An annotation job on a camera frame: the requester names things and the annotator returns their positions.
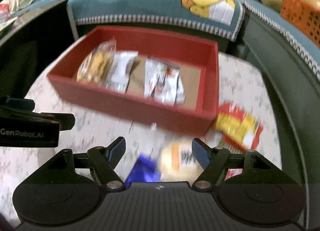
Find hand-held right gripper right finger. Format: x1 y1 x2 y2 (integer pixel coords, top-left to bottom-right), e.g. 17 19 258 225
192 138 300 191

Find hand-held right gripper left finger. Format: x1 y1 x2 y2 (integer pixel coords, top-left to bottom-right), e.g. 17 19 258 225
19 136 126 192

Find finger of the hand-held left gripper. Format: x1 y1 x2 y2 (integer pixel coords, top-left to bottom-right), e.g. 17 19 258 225
0 97 35 112
37 113 75 130

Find round bun clear packet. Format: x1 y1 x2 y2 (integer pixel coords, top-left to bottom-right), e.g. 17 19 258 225
160 140 205 182

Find long red snack packet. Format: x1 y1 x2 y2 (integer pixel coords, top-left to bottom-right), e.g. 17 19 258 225
217 141 247 180

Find blue foil snack packet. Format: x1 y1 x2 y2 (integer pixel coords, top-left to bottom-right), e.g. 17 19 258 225
124 155 161 188

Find red cardboard box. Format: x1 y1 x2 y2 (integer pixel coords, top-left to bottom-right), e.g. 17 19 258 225
47 26 219 136

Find red and yellow snack packet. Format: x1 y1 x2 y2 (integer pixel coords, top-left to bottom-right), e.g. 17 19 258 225
215 104 263 153

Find yellow crispy snack clear packet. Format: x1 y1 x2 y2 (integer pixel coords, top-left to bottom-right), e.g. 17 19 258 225
76 39 117 84

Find long white snack packet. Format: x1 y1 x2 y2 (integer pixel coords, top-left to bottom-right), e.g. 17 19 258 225
106 51 139 94

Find small white red-label packet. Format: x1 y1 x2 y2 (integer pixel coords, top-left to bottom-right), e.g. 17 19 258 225
144 57 185 107

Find green sofa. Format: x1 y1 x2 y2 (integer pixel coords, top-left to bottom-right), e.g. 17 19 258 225
32 0 320 226

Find blue bear print sofa cover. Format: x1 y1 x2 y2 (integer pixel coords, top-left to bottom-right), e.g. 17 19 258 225
12 0 247 42

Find blue houndstooth trim sofa cover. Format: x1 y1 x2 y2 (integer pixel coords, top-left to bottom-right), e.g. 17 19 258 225
240 0 320 82

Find orange plastic basket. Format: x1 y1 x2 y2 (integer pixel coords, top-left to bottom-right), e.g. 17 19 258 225
280 0 320 47

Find yellow round fruit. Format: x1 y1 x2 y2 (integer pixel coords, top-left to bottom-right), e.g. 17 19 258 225
304 0 320 10

